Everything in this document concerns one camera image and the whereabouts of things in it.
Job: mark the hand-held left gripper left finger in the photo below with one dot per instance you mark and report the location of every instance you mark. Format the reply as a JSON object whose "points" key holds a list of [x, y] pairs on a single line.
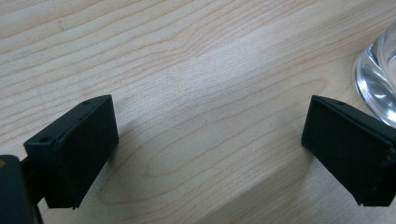
{"points": [[79, 149]]}

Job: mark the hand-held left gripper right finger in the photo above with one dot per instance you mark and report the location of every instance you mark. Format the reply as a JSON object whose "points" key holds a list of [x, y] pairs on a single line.
{"points": [[348, 146]]}

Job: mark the clear drinking glass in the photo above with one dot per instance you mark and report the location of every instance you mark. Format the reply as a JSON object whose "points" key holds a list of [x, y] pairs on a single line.
{"points": [[378, 81]]}

